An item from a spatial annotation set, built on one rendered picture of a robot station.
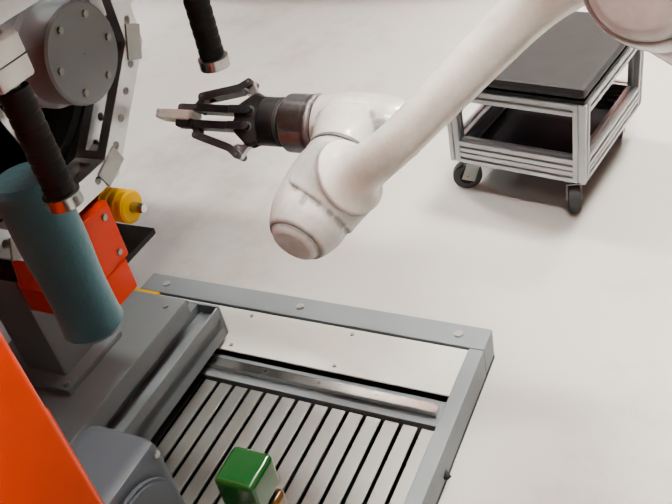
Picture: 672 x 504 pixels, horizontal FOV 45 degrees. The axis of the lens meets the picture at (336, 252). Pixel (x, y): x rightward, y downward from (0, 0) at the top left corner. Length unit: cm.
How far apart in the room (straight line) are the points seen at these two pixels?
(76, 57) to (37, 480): 55
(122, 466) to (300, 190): 43
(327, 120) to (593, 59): 96
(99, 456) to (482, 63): 70
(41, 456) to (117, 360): 84
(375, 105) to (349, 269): 86
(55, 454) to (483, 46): 61
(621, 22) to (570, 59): 132
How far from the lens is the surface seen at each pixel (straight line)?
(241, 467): 73
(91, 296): 116
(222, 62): 118
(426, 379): 155
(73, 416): 150
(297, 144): 120
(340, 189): 101
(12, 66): 90
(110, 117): 135
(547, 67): 196
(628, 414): 159
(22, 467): 72
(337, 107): 115
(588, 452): 153
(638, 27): 66
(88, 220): 130
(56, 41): 105
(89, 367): 156
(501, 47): 96
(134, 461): 113
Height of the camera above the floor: 121
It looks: 37 degrees down
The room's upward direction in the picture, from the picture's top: 13 degrees counter-clockwise
